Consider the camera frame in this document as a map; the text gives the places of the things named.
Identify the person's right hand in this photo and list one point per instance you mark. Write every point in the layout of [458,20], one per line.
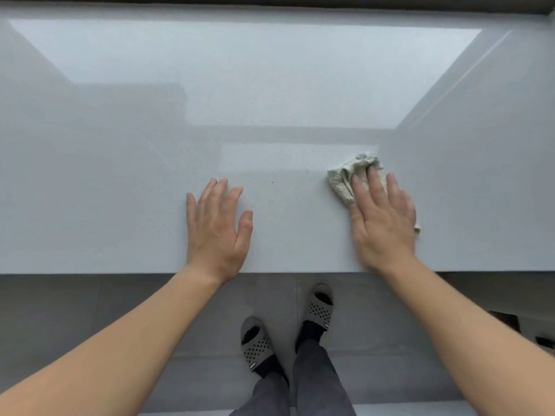
[386,229]

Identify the person's left hand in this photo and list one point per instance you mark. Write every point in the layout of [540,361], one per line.
[214,238]

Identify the white cleaning cloth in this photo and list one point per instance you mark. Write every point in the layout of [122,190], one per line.
[342,181]

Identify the person's left forearm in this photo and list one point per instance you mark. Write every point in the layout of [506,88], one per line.
[108,350]

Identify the person's right forearm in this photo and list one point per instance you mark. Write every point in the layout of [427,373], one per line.
[468,342]

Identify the grey perforated right slipper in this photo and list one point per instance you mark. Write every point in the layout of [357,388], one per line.
[321,311]

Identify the grey perforated slipper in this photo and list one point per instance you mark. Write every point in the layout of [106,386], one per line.
[258,348]
[321,311]

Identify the grey perforated left slipper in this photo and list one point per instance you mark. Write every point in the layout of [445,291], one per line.
[258,348]

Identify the black left sock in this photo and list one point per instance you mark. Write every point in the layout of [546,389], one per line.
[271,368]

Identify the grey trousers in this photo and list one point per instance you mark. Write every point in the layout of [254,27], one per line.
[316,381]

